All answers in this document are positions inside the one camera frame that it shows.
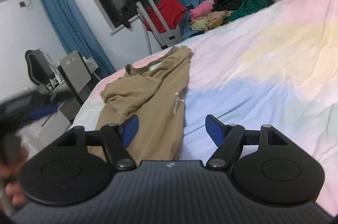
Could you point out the pink garment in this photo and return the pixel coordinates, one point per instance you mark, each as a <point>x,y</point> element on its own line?
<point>201,10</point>

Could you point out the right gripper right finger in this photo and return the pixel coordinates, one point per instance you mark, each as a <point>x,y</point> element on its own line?
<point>228,139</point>

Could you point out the pastel bed sheet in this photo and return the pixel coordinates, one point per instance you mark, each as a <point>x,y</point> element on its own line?
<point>277,66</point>

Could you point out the black office chair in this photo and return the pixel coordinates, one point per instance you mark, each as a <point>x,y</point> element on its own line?
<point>40,70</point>

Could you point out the green garment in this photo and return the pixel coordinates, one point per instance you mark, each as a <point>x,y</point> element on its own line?
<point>247,7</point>

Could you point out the tan t-shirt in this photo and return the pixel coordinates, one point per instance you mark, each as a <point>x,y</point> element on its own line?
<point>155,93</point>

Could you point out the blue curtain left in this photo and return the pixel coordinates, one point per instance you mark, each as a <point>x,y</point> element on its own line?
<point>75,34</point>

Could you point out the left hand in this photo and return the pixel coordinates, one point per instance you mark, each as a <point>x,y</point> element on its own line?
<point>9,173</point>

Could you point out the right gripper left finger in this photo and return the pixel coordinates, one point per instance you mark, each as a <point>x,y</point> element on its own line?
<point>116,139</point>

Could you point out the beige patterned garment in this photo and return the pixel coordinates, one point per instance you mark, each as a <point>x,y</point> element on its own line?
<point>209,21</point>

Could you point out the black garment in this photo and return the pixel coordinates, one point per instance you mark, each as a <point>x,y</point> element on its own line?
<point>226,5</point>

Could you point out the red garment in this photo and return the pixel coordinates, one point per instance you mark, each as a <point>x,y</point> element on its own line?
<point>171,10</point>

